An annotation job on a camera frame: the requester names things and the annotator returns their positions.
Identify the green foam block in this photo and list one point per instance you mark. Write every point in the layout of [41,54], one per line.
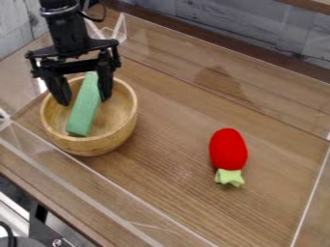
[79,123]

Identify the black metal table frame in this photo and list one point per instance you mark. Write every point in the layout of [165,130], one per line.
[50,231]

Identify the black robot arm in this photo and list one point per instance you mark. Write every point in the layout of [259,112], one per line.
[69,4]

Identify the red plush strawberry toy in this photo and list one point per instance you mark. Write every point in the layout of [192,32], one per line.
[227,153]

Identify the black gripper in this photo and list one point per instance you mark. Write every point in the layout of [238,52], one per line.
[71,43]

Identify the brown wooden bowl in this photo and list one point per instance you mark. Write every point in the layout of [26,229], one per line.
[112,123]

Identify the clear acrylic corner bracket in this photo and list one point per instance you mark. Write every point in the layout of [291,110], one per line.
[109,35]

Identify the clear acrylic enclosure wall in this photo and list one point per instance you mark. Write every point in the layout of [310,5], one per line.
[148,194]

